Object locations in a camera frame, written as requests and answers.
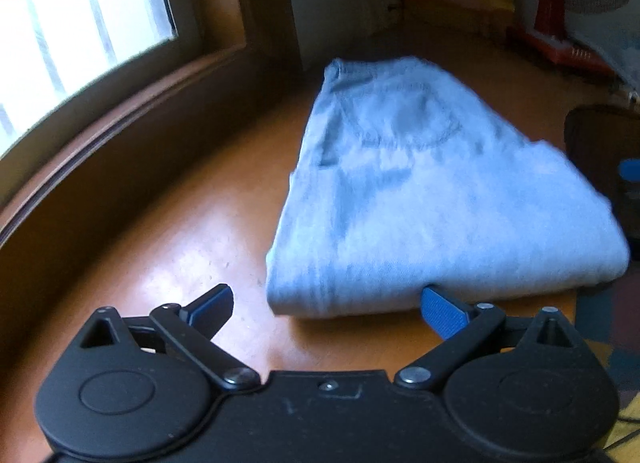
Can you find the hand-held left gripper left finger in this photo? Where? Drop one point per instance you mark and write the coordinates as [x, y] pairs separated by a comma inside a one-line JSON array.
[[212, 310]]

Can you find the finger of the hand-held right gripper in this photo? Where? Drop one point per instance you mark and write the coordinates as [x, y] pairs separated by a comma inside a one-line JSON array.
[[631, 169]]

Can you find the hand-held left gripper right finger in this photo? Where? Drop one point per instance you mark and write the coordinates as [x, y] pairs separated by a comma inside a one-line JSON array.
[[442, 314]]

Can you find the light blue jeans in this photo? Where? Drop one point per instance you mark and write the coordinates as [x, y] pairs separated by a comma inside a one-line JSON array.
[[400, 203]]

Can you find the dark brown rounded object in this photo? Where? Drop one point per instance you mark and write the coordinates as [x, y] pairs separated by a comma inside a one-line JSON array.
[[595, 143]]

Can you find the red fan base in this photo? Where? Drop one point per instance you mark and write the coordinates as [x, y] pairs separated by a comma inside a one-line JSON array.
[[555, 28]]

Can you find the window with wooden frame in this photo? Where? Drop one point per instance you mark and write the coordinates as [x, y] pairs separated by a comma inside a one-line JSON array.
[[65, 33]]

